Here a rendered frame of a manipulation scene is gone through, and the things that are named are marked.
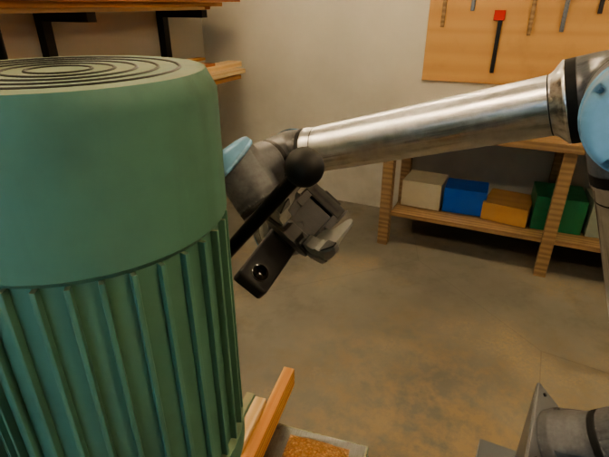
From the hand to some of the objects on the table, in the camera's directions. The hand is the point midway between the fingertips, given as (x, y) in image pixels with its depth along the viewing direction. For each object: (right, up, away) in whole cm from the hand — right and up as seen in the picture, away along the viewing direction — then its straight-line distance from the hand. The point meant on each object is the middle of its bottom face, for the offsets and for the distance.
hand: (304, 228), depth 50 cm
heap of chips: (+1, -36, +21) cm, 42 cm away
